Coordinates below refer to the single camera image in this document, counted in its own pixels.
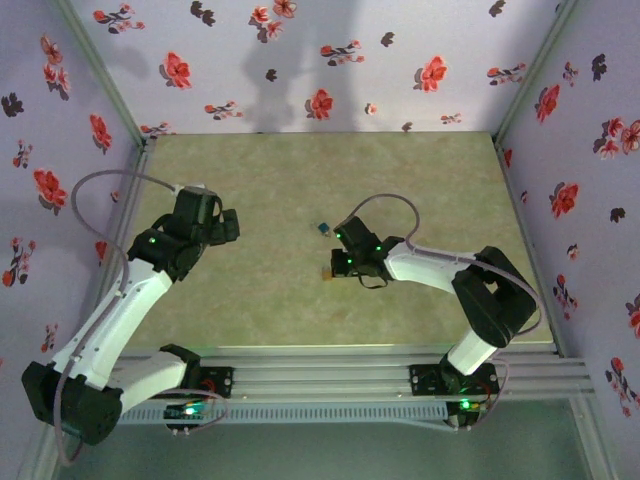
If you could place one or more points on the aluminium frame post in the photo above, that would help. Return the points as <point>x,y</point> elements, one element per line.
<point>535,70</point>
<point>102,70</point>

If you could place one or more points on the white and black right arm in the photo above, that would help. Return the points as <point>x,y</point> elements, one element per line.
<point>425,270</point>

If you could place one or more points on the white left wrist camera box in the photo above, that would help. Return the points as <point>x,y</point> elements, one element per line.
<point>192,187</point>

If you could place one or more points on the teal padlock with silver shackle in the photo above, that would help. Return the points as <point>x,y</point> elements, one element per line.
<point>325,229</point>

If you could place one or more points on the circuit board with green light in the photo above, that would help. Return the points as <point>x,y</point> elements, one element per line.
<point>465,415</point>
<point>175,414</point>

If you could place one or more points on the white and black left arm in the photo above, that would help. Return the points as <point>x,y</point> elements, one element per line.
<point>115,320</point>

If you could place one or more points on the long aluminium base rail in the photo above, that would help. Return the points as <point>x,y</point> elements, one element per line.
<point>320,372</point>

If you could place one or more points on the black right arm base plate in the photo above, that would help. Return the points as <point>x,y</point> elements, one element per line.
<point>425,382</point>

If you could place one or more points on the small brown block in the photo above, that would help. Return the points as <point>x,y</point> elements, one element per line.
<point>327,274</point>

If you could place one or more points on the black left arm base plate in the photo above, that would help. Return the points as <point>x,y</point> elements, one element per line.
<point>222,382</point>

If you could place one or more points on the aluminium side rail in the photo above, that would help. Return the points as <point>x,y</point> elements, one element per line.
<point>142,160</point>
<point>515,200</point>

